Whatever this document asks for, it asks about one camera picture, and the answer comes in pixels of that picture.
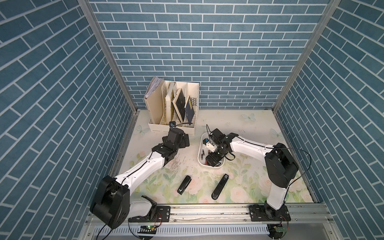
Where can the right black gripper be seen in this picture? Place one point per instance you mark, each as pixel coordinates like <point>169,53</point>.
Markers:
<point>214,160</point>

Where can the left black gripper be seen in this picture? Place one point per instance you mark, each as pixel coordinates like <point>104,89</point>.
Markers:
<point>183,144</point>

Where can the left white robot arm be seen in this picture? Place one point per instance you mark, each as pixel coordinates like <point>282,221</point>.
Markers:
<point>112,202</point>

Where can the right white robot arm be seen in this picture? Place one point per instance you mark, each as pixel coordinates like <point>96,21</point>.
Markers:
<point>280,164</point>

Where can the white plastic storage box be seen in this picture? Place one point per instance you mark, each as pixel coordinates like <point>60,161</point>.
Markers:
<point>204,152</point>

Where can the dark blue notebook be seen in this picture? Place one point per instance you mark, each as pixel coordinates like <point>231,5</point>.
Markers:
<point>189,110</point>

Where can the beige desktop file organizer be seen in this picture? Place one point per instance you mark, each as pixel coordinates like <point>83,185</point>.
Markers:
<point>158,99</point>

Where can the floral table mat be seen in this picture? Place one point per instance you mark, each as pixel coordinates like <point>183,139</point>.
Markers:
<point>248,178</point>

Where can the long black stapler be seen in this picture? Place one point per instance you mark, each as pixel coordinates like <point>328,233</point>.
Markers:
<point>220,186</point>

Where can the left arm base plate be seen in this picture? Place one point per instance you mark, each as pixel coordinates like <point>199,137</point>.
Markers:
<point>159,214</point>

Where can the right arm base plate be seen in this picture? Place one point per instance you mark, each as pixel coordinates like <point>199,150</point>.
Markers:
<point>265,213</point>

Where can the aluminium mounting rail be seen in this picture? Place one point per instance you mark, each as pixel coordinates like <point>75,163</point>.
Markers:
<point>304,213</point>

